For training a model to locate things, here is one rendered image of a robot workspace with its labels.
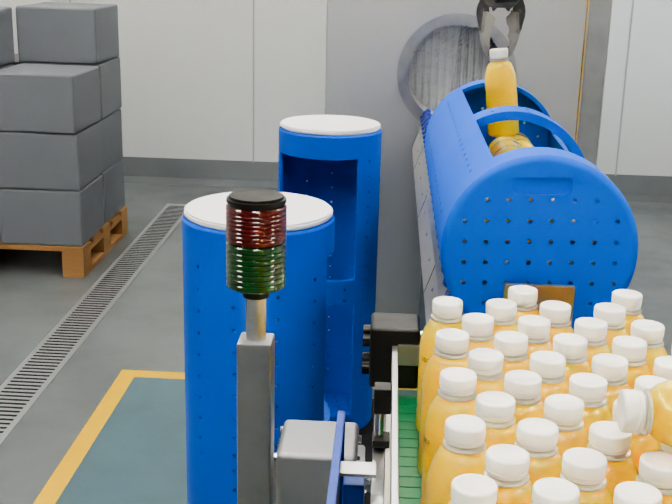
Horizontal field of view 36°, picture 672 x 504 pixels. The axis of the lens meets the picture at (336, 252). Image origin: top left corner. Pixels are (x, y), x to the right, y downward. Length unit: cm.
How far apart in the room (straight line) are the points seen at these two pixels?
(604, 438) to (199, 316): 106
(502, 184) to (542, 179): 6
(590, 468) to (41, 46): 452
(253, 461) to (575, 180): 63
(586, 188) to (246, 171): 536
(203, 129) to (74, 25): 183
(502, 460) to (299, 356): 102
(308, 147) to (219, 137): 401
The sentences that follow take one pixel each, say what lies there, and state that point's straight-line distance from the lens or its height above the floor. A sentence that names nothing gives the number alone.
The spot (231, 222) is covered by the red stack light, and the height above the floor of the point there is 123.
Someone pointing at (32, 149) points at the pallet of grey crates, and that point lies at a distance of 491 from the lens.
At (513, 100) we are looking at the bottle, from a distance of 225.
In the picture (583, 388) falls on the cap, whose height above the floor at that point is 108.
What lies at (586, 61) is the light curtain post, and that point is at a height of 122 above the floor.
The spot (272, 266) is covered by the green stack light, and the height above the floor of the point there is 119.
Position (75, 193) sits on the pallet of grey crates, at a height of 40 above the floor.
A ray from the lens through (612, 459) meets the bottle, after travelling 103.
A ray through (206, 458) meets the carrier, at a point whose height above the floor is 57.
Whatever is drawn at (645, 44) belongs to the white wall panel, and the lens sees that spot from 677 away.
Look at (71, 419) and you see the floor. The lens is 357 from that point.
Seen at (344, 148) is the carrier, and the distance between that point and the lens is 279.
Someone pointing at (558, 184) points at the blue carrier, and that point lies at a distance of 153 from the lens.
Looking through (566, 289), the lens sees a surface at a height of 105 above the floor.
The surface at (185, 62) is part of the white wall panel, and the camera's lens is 676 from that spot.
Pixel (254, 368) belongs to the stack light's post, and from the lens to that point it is 114.
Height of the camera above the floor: 152
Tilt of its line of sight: 16 degrees down
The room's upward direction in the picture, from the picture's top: 1 degrees clockwise
